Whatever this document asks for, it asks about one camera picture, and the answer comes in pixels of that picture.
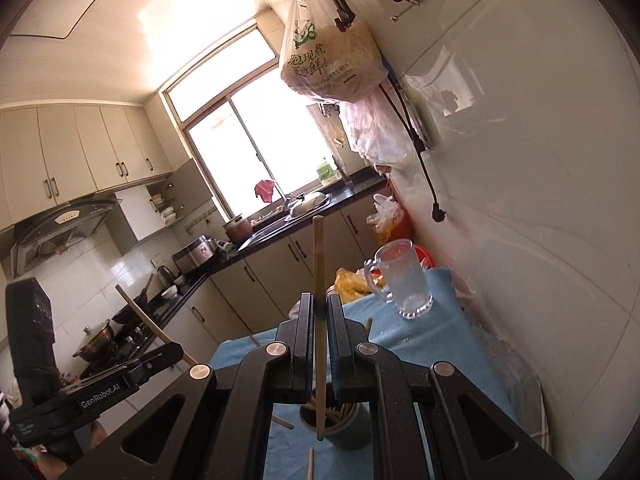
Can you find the person's left hand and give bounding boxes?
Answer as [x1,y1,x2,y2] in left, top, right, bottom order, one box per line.
[39,421,108,480]

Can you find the printed white plastic bag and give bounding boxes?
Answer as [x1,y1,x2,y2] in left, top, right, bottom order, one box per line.
[279,0,390,103]

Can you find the silver rice cooker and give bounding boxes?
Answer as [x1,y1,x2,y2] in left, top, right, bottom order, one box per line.
[172,235,218,273]

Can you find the brown cooking pot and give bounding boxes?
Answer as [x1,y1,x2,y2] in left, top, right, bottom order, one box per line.
[222,215,253,243]

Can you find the clear glass mug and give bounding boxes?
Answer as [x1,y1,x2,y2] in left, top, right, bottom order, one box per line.
[363,240,433,320]

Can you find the dark grey perforated chopstick holder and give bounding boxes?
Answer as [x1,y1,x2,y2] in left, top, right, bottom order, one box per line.
[299,399,372,452]

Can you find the yellow plastic bag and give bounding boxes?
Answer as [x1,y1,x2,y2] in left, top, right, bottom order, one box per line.
[334,267,386,306]

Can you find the bundle of wooden chopsticks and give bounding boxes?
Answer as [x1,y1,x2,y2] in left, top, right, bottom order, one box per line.
[305,400,353,426]

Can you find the beige wall cabinets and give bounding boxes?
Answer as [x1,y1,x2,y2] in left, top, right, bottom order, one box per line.
[0,102,216,241]

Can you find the stack of white dishes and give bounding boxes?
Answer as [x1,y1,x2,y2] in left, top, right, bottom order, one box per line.
[150,192,178,223]

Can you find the blue tablecloth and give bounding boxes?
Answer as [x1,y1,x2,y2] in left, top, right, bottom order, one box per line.
[209,266,521,480]

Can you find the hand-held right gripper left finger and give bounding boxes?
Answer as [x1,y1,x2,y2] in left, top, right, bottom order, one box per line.
[65,292,317,480]

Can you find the kitchen window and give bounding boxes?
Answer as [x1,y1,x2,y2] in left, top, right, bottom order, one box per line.
[160,25,346,218]

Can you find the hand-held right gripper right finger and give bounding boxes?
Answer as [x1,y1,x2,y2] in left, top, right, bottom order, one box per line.
[326,294,576,480]

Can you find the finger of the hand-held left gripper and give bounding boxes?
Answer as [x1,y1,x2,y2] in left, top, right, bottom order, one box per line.
[125,342,185,386]

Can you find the kitchen counter with beige cabinets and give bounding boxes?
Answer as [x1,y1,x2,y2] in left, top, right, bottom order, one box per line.
[90,170,396,401]

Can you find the black wok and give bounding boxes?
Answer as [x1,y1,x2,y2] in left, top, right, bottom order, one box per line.
[112,272,156,323]

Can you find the pink translucent plastic bag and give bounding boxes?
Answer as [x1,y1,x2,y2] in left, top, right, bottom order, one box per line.
[340,92,416,171]

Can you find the grey range hood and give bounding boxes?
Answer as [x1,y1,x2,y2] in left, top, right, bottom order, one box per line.
[10,197,123,276]

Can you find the black power cable with plug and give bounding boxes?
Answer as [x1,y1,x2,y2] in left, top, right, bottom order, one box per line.
[377,82,448,223]

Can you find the copper coloured pan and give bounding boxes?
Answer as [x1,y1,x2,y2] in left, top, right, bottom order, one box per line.
[74,322,117,361]

